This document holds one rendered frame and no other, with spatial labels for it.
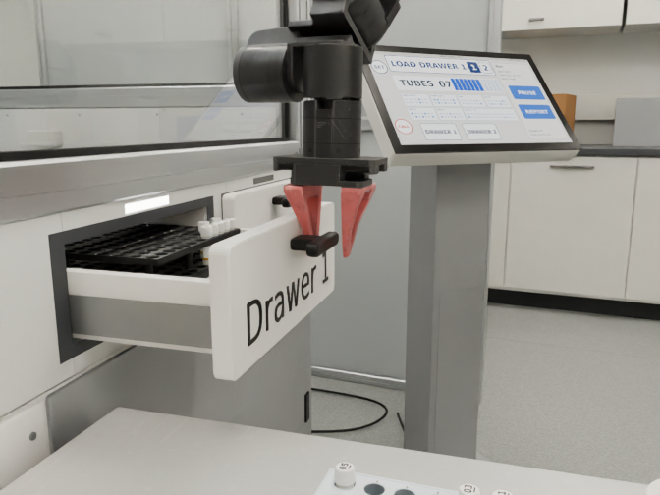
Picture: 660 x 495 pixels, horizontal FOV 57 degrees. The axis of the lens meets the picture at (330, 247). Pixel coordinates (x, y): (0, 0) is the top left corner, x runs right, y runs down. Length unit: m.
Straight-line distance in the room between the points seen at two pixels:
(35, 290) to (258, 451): 0.22
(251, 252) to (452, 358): 1.14
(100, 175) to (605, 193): 3.08
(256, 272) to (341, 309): 1.94
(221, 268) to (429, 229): 1.06
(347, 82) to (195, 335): 0.27
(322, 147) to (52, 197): 0.24
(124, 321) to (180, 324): 0.05
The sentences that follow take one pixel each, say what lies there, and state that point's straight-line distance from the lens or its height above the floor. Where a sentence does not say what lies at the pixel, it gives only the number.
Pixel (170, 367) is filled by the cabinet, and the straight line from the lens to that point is 0.73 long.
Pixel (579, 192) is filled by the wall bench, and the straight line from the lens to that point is 3.47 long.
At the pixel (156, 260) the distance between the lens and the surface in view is 0.56.
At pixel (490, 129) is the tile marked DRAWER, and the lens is 1.45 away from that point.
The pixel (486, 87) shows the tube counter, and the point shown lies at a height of 1.11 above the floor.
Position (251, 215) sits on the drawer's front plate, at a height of 0.89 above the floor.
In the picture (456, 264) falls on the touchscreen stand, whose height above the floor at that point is 0.68.
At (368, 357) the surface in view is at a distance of 2.47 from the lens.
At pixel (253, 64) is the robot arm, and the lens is 0.62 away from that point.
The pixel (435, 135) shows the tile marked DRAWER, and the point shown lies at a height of 1.00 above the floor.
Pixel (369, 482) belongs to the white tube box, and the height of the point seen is 0.80.
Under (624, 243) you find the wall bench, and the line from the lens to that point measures 3.52.
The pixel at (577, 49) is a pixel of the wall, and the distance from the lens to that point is 4.19.
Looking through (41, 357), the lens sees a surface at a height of 0.83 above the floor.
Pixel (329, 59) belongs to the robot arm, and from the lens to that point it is 0.58.
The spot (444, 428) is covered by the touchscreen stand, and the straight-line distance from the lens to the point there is 1.67.
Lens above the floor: 1.02
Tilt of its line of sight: 11 degrees down
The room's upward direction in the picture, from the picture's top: straight up
